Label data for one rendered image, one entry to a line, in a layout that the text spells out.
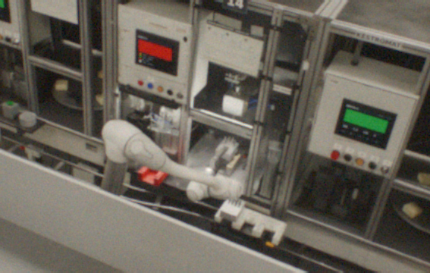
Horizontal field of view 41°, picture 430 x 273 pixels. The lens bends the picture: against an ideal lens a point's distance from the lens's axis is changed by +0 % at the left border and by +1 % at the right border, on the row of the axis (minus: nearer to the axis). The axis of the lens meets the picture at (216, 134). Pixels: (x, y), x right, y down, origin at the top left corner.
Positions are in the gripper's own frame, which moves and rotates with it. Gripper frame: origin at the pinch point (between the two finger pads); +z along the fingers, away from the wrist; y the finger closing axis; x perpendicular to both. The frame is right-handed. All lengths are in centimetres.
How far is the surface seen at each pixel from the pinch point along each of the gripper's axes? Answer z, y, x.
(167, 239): -226, 182, -77
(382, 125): -15, 60, -79
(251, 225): -27.1, -19.0, -30.5
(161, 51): -15, 62, 35
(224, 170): 0.2, -12.0, -1.8
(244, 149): 25.8, -13.1, -4.0
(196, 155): 4.2, -12.6, 19.1
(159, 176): -29.9, -6.2, 25.5
